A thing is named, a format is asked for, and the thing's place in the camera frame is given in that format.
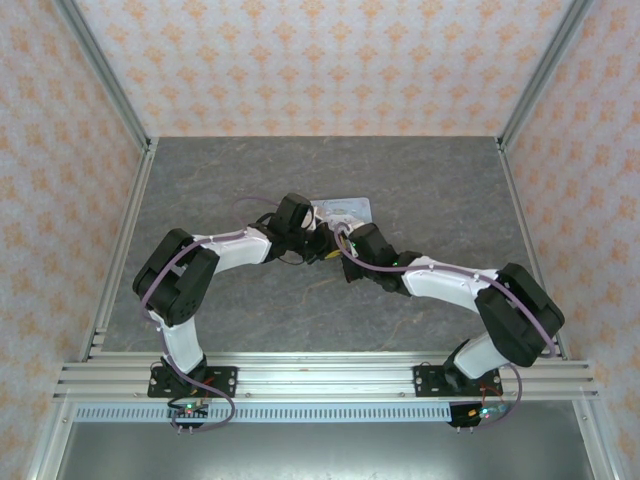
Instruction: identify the blue cartoon tin box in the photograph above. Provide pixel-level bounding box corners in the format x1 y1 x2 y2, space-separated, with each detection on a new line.
308 196 375 236

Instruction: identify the small circuit board with LEDs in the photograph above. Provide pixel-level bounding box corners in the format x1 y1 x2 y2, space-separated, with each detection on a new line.
449 402 510 427
167 399 211 420

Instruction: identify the grey metal sheet panel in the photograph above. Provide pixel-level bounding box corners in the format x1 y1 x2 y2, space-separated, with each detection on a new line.
54 420 596 480

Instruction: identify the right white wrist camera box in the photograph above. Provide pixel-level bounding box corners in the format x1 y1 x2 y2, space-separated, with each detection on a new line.
337 222 360 260

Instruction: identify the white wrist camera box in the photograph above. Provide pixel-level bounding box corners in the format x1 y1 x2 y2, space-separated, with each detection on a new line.
300 202 327 236
337 222 360 260

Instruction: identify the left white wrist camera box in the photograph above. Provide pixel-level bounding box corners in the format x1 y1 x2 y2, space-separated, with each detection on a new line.
300 202 327 236

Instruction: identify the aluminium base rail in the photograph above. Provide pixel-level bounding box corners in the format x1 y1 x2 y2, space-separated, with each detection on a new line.
52 352 599 401

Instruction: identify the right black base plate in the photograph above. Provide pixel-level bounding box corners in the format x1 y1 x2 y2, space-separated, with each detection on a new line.
413 364 506 399

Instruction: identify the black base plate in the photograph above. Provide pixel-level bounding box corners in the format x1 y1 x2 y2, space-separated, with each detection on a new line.
147 366 239 399
413 364 506 399

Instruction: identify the right aluminium side rail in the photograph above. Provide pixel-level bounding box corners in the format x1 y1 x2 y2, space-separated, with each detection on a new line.
497 142 570 361

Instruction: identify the aluminium side rail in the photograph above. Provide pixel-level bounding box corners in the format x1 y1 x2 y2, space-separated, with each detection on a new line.
497 142 570 361
79 144 159 362

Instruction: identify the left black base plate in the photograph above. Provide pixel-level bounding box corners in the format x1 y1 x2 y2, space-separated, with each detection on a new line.
147 366 239 399

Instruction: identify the slotted grey cable duct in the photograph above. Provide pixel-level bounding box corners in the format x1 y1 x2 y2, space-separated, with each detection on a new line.
74 405 506 422

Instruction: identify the left aluminium side rail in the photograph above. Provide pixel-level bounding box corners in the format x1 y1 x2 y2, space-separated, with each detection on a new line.
79 144 159 362

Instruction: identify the right aluminium frame post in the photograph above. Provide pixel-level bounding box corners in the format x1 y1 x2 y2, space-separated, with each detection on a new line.
497 0 596 151

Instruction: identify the aluminium frame post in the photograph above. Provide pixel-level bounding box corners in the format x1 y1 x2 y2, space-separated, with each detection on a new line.
54 0 154 151
497 0 596 151

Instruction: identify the left aluminium frame post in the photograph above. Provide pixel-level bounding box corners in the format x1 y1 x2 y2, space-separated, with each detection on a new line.
54 0 154 151

